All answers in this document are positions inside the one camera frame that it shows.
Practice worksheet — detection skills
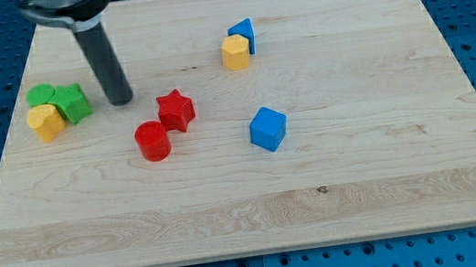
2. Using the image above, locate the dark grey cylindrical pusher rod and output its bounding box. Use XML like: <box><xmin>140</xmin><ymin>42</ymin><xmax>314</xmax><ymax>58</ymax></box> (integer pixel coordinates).
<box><xmin>74</xmin><ymin>22</ymin><xmax>133</xmax><ymax>106</ymax></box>

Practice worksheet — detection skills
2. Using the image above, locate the yellow hexagon block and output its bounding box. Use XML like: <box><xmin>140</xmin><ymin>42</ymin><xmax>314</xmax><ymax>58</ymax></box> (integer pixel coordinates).
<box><xmin>221</xmin><ymin>34</ymin><xmax>250</xmax><ymax>71</ymax></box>

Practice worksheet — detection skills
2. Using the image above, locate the blue triangle block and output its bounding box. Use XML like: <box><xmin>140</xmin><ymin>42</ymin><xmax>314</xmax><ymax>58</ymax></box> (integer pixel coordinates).
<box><xmin>227</xmin><ymin>17</ymin><xmax>256</xmax><ymax>54</ymax></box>

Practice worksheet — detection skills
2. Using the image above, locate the green star block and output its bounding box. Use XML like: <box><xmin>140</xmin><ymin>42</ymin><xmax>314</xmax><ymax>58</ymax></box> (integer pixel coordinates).
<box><xmin>48</xmin><ymin>83</ymin><xmax>93</xmax><ymax>124</ymax></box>

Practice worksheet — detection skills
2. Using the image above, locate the green cylinder block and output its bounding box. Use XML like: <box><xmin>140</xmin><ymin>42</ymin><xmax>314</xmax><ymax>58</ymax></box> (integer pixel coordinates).
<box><xmin>26</xmin><ymin>83</ymin><xmax>56</xmax><ymax>107</ymax></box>

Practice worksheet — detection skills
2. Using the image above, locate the yellow heart block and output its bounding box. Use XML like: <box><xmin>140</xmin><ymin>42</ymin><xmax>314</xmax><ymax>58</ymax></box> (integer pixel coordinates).
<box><xmin>26</xmin><ymin>104</ymin><xmax>67</xmax><ymax>144</ymax></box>

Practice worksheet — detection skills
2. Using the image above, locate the red star block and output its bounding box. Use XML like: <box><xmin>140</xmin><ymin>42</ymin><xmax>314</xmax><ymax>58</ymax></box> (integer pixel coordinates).
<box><xmin>156</xmin><ymin>89</ymin><xmax>196</xmax><ymax>133</ymax></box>

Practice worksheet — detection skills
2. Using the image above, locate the red cylinder block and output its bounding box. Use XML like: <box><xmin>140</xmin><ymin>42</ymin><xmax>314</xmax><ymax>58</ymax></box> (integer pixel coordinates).
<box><xmin>134</xmin><ymin>121</ymin><xmax>172</xmax><ymax>162</ymax></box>

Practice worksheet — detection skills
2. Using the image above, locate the blue cube block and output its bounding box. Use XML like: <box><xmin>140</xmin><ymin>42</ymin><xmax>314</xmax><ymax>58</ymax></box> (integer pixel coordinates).
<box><xmin>249</xmin><ymin>107</ymin><xmax>287</xmax><ymax>152</ymax></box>

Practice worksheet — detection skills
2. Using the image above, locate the light wooden board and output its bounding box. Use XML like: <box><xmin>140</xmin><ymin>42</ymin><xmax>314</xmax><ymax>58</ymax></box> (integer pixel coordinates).
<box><xmin>0</xmin><ymin>0</ymin><xmax>476</xmax><ymax>267</ymax></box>

